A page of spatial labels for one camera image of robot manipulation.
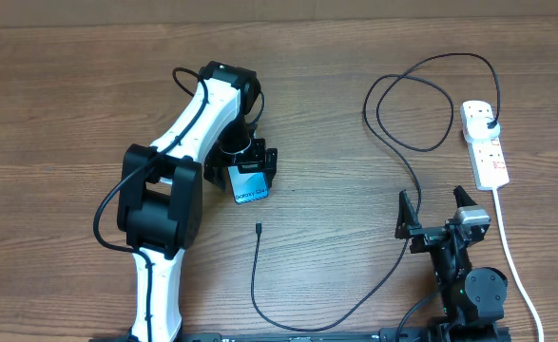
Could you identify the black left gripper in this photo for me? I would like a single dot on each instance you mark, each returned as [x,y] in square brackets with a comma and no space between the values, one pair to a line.
[258,161]

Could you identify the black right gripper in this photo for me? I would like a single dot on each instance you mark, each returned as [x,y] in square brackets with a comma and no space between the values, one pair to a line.
[405,220]

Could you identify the blue Samsung Galaxy phone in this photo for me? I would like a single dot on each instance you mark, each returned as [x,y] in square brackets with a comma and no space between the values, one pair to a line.
[247,187]

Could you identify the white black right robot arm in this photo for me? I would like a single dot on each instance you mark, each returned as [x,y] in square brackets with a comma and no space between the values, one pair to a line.
[472,298]

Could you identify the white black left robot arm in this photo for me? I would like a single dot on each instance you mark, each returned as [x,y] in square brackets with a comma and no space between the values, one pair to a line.
[160,196]

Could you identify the white charger plug adapter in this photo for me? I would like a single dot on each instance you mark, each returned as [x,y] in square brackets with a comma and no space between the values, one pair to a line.
[476,130]

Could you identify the white power strip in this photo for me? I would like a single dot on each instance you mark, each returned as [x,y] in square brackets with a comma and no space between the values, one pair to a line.
[487,158]

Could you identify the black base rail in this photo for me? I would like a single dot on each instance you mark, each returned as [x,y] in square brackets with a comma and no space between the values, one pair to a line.
[383,335]

